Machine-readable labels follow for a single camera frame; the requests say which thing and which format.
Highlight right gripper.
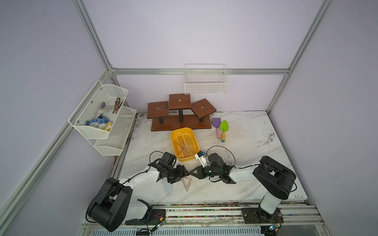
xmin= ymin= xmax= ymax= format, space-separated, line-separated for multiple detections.
xmin=189 ymin=165 xmax=221 ymax=179

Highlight upper white mesh bin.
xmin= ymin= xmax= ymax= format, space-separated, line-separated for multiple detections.
xmin=68 ymin=80 xmax=129 ymax=139

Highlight purple toy shovel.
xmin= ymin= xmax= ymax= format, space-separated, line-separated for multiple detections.
xmin=211 ymin=118 xmax=221 ymax=139

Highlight yellow plastic storage box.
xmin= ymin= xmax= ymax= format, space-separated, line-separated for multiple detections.
xmin=170 ymin=127 xmax=200 ymax=162

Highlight blue white cloth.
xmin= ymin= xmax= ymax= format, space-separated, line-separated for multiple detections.
xmin=85 ymin=102 xmax=112 ymax=130

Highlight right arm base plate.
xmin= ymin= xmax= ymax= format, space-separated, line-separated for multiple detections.
xmin=242 ymin=207 xmax=284 ymax=224

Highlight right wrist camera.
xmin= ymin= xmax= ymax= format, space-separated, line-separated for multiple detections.
xmin=195 ymin=151 xmax=208 ymax=167

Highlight brown clothespins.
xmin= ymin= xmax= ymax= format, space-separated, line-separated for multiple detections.
xmin=112 ymin=97 xmax=123 ymax=114

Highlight green toy trowel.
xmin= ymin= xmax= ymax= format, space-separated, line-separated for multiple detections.
xmin=220 ymin=121 xmax=229 ymax=143

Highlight small pink set square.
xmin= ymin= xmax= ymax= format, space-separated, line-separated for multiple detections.
xmin=181 ymin=177 xmax=192 ymax=192

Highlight lower white mesh bin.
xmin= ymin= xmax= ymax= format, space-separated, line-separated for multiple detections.
xmin=94 ymin=106 xmax=137 ymax=156

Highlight white mesh bin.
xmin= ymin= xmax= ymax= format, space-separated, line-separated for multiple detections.
xmin=68 ymin=80 xmax=129 ymax=139
xmin=94 ymin=106 xmax=137 ymax=156

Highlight brown wooden tiered stand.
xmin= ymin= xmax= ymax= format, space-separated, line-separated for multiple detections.
xmin=147 ymin=93 xmax=217 ymax=132

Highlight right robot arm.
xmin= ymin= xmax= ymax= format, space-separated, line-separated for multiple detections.
xmin=190 ymin=153 xmax=297 ymax=217

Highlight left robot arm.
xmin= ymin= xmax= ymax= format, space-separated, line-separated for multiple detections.
xmin=85 ymin=152 xmax=189 ymax=232

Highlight blue clear protractor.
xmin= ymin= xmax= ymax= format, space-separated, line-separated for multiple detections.
xmin=161 ymin=180 xmax=173 ymax=196

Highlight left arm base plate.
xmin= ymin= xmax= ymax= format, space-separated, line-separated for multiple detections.
xmin=125 ymin=209 xmax=166 ymax=226

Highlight long pink stencil ruler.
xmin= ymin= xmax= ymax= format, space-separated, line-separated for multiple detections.
xmin=178 ymin=134 xmax=195 ymax=158

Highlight yellow item in bin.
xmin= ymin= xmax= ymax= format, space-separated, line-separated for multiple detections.
xmin=103 ymin=122 xmax=112 ymax=132

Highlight white wire wall basket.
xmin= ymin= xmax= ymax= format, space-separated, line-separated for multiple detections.
xmin=184 ymin=64 xmax=228 ymax=95

